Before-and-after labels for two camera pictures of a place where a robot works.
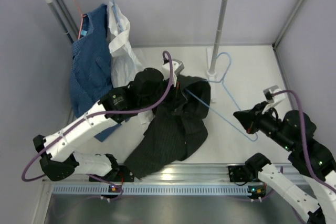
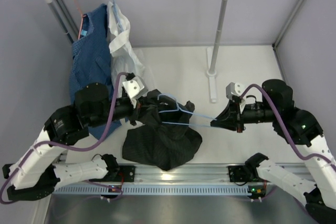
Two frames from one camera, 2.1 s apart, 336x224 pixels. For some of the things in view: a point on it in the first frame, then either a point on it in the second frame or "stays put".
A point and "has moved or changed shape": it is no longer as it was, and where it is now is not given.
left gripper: [165, 82] to [132, 109]
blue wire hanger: [221, 81] to [197, 114]
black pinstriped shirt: [179, 128] has moved or changed shape
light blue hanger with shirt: [115, 11] stays put
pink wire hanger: [83, 16] stays put
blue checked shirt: [90, 74] stays put
